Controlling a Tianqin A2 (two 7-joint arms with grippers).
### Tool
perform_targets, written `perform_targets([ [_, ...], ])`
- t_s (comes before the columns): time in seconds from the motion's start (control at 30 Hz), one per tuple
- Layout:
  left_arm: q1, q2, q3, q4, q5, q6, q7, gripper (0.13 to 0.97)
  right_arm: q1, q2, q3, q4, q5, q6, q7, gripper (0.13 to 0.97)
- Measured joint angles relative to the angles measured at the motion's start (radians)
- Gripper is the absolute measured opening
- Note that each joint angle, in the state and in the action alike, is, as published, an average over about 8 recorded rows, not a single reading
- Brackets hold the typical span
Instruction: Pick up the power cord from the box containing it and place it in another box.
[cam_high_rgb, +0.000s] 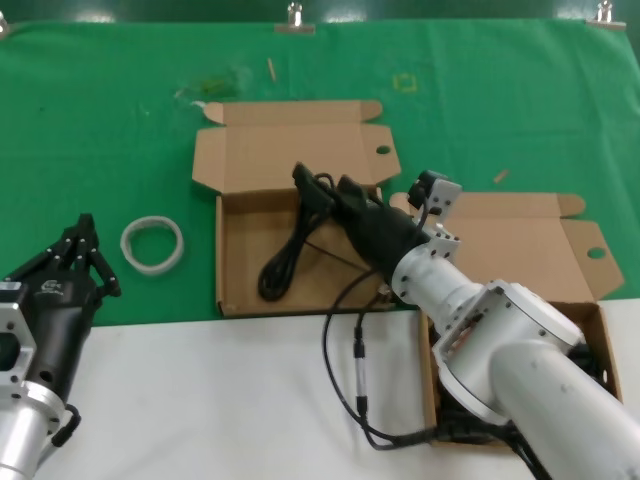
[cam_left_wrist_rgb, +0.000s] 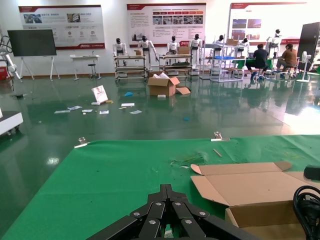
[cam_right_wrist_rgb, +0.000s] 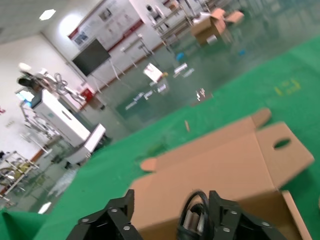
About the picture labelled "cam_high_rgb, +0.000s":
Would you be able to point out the thin wooden stick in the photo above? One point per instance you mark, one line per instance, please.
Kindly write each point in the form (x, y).
(271, 69)

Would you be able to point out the metal binder clip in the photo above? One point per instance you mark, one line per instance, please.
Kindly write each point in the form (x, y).
(605, 21)
(295, 25)

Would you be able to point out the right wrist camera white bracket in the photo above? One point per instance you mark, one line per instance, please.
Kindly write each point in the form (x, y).
(445, 192)

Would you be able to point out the short wooden stub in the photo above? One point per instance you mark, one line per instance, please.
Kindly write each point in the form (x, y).
(501, 176)

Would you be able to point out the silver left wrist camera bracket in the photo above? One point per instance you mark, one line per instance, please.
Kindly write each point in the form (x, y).
(12, 320)

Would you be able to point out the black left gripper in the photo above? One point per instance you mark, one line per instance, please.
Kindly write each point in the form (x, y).
(60, 325)

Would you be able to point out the open cardboard box round hole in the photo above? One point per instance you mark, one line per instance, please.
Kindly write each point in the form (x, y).
(250, 240)

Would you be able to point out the green table cloth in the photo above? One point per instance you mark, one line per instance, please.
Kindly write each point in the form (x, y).
(100, 150)

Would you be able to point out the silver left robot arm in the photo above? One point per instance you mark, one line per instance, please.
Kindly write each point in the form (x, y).
(25, 430)

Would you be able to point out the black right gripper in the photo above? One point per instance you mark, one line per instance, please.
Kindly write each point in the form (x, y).
(385, 235)

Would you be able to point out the open cardboard box oval hole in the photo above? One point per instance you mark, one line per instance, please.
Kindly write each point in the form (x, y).
(525, 240)

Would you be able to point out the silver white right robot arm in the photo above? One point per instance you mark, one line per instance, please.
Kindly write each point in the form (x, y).
(500, 340)

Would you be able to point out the white tape roll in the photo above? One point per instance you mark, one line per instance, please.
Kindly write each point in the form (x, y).
(130, 247)

